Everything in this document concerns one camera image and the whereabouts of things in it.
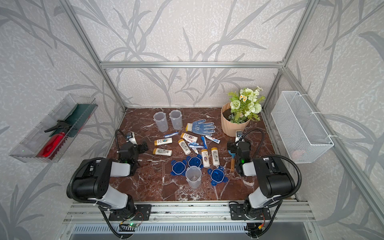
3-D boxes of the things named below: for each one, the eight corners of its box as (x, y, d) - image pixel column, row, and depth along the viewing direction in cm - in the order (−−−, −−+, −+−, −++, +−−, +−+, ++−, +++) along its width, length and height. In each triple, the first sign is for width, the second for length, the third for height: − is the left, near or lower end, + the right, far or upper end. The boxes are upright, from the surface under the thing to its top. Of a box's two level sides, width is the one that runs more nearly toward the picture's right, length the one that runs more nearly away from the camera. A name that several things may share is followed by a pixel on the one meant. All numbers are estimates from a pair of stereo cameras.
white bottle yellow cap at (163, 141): (155, 145, 101) (154, 144, 99) (155, 141, 103) (154, 140, 101) (172, 143, 102) (172, 141, 100) (172, 139, 104) (172, 137, 102)
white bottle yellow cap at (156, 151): (153, 154, 97) (152, 152, 95) (155, 149, 99) (154, 147, 97) (171, 156, 96) (170, 154, 94) (172, 151, 98) (171, 150, 96)
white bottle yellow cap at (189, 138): (179, 138, 104) (179, 136, 102) (182, 133, 106) (182, 132, 105) (195, 144, 101) (195, 142, 99) (198, 139, 103) (198, 137, 102)
